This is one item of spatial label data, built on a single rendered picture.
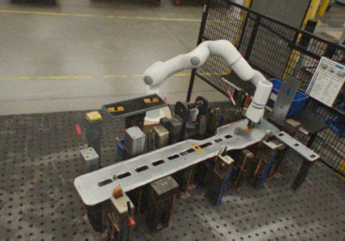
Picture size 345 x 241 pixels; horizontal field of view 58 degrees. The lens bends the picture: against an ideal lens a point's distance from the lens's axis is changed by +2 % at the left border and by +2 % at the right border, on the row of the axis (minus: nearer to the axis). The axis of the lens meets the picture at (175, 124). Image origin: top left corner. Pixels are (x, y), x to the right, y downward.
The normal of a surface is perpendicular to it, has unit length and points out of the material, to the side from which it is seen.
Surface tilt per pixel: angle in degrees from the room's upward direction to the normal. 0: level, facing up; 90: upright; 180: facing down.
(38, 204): 0
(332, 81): 90
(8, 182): 0
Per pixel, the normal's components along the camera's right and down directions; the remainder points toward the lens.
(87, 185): 0.14, -0.81
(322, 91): -0.80, 0.24
